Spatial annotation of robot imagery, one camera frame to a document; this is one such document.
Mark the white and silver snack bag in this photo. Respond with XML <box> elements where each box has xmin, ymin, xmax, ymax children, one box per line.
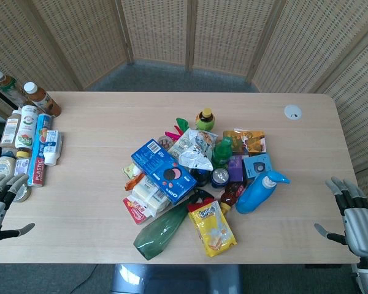
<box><xmin>167</xmin><ymin>127</ymin><xmax>218</xmax><ymax>172</ymax></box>

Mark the white wrapped biscuit pack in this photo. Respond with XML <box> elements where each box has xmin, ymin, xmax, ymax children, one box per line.
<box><xmin>131</xmin><ymin>175</ymin><xmax>170</xmax><ymax>217</ymax></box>

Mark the purple small box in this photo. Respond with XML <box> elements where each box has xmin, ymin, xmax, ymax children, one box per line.
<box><xmin>228</xmin><ymin>154</ymin><xmax>245</xmax><ymax>183</ymax></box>

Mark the beige sauce jar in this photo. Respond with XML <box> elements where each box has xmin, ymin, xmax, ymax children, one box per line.
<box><xmin>0</xmin><ymin>149</ymin><xmax>17</xmax><ymax>184</ymax></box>

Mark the light blue small box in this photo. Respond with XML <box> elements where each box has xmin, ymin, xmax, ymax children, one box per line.
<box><xmin>242</xmin><ymin>153</ymin><xmax>274</xmax><ymax>179</ymax></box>

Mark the green soda bottle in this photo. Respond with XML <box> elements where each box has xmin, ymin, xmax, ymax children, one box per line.
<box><xmin>211</xmin><ymin>137</ymin><xmax>234</xmax><ymax>170</ymax></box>

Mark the blue pump dispenser bottle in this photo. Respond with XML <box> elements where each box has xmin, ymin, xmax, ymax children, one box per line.
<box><xmin>235</xmin><ymin>170</ymin><xmax>291</xmax><ymax>214</ymax></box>

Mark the orange gold snack packet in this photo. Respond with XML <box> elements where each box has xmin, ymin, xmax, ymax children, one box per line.
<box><xmin>223</xmin><ymin>129</ymin><xmax>268</xmax><ymax>156</ymax></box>

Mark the white cable grommet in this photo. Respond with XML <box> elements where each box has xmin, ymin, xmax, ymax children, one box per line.
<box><xmin>284</xmin><ymin>104</ymin><xmax>304</xmax><ymax>121</ymax></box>

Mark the blue plastic wrap box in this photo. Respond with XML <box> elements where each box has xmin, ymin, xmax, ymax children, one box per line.
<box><xmin>28</xmin><ymin>113</ymin><xmax>53</xmax><ymax>187</ymax></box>

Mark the nut cup with clear lid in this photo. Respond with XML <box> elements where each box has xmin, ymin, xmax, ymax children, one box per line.
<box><xmin>156</xmin><ymin>135</ymin><xmax>175</xmax><ymax>151</ymax></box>

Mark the dark cola bottle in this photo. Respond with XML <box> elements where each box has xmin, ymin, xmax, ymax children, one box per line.
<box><xmin>189</xmin><ymin>167</ymin><xmax>214</xmax><ymax>187</ymax></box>

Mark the green tea bottle white cap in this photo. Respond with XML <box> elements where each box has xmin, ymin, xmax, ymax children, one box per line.
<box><xmin>0</xmin><ymin>69</ymin><xmax>29</xmax><ymax>108</ymax></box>

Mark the brown tea bottle white cap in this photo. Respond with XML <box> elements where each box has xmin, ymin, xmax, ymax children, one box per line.
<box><xmin>23</xmin><ymin>81</ymin><xmax>63</xmax><ymax>118</ymax></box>

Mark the small purple label jar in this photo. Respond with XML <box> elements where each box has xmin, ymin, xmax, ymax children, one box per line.
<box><xmin>13</xmin><ymin>148</ymin><xmax>31</xmax><ymax>178</ymax></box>

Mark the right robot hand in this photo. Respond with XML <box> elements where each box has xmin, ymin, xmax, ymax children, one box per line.
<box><xmin>313</xmin><ymin>176</ymin><xmax>368</xmax><ymax>260</ymax></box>

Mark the white blue milk bottle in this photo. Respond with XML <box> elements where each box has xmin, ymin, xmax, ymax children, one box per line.
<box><xmin>44</xmin><ymin>129</ymin><xmax>63</xmax><ymax>166</ymax></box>

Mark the red white snack packet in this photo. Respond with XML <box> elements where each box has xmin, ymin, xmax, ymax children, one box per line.
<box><xmin>123</xmin><ymin>195</ymin><xmax>153</xmax><ymax>226</ymax></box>

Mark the folding woven screen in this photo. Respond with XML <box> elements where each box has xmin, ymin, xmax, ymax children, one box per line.
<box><xmin>0</xmin><ymin>0</ymin><xmax>368</xmax><ymax>212</ymax></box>

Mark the red tea bottle yellow cap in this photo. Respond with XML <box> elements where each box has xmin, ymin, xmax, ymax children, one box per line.
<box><xmin>220</xmin><ymin>180</ymin><xmax>248</xmax><ymax>214</ymax></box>

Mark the yellow cap green label bottle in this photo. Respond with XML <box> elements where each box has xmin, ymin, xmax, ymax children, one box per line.
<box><xmin>195</xmin><ymin>107</ymin><xmax>217</xmax><ymax>132</ymax></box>

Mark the orange small sachet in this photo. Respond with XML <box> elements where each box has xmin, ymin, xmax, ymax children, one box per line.
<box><xmin>125</xmin><ymin>172</ymin><xmax>145</xmax><ymax>191</ymax></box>

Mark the beige drink bottle brown cap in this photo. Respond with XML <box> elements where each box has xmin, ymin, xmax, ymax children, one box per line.
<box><xmin>0</xmin><ymin>110</ymin><xmax>23</xmax><ymax>149</ymax></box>

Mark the glass jar metal lid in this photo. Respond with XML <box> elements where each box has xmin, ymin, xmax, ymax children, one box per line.
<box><xmin>11</xmin><ymin>175</ymin><xmax>32</xmax><ymax>203</ymax></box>

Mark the yellow snack bag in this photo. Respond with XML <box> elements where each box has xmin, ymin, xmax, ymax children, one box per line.
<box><xmin>187</xmin><ymin>197</ymin><xmax>237</xmax><ymax>258</ymax></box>

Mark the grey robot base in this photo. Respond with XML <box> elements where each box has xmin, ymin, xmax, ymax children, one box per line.
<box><xmin>110</xmin><ymin>263</ymin><xmax>242</xmax><ymax>294</ymax></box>

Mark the blue Oreo box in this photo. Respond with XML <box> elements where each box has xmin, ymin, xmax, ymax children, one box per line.
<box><xmin>131</xmin><ymin>138</ymin><xmax>197</xmax><ymax>206</ymax></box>

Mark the yellow green small packet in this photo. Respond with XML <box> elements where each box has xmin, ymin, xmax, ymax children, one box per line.
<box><xmin>122</xmin><ymin>162</ymin><xmax>137</xmax><ymax>179</ymax></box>

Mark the white yogurt bottle green label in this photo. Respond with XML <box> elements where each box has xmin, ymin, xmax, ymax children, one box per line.
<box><xmin>13</xmin><ymin>105</ymin><xmax>40</xmax><ymax>151</ymax></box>

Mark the blue drink can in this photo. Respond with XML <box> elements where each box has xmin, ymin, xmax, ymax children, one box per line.
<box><xmin>210</xmin><ymin>167</ymin><xmax>231</xmax><ymax>189</ymax></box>

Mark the green plastic bottle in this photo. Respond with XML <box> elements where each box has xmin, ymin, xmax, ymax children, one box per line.
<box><xmin>132</xmin><ymin>189</ymin><xmax>214</xmax><ymax>261</ymax></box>

